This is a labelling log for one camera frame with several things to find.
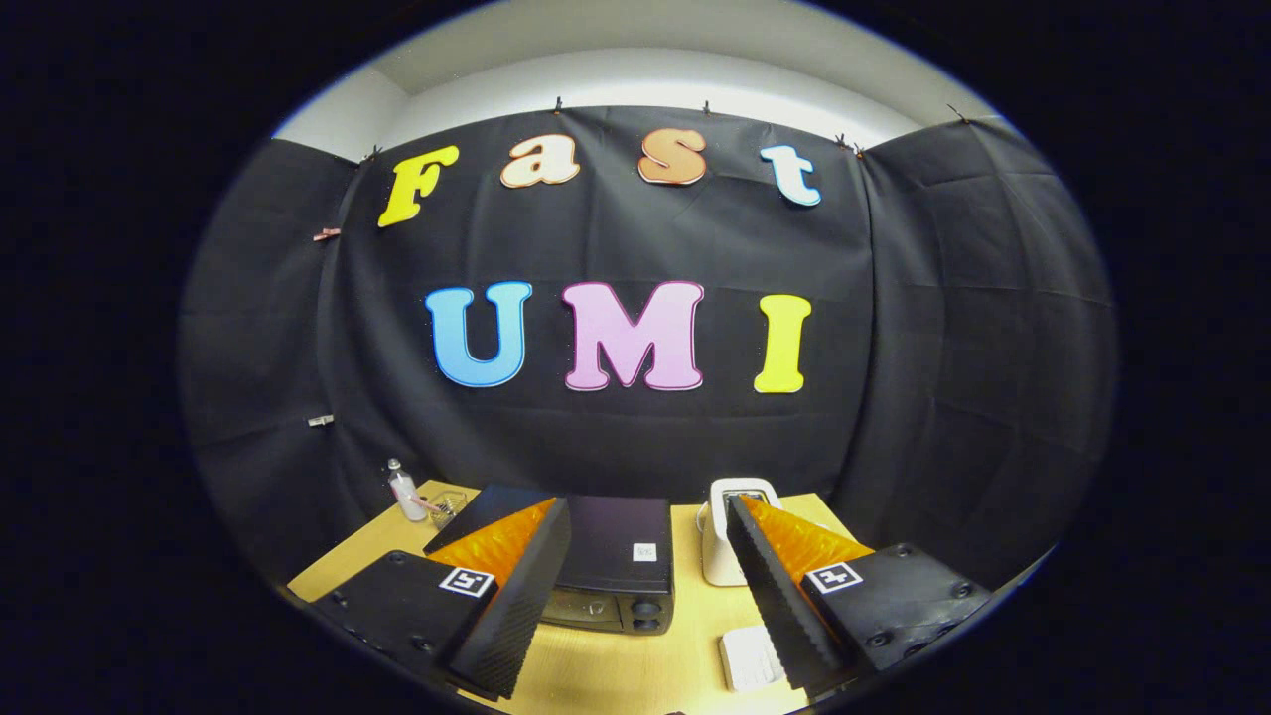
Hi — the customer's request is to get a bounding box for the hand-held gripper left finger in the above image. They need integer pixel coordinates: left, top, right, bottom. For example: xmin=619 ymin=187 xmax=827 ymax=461
xmin=313 ymin=497 xmax=574 ymax=701

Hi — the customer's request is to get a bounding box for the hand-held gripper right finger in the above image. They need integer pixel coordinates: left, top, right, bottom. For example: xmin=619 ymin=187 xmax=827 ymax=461
xmin=725 ymin=494 xmax=994 ymax=701

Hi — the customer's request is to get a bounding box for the black toaster oven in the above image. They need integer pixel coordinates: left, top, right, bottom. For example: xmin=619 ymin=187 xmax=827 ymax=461
xmin=424 ymin=485 xmax=676 ymax=637

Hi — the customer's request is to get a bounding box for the white slot toaster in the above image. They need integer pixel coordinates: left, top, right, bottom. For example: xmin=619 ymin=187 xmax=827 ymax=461
xmin=700 ymin=478 xmax=783 ymax=587

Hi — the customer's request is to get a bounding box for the white ribbed dish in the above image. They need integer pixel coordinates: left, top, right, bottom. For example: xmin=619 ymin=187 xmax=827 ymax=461
xmin=719 ymin=624 xmax=790 ymax=693

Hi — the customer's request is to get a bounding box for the clear plastic bottle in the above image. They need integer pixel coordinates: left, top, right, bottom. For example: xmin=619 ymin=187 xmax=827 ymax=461
xmin=387 ymin=459 xmax=426 ymax=522

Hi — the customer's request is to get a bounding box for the black backdrop cloth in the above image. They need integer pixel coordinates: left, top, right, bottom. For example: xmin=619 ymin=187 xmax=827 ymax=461
xmin=179 ymin=104 xmax=1118 ymax=597

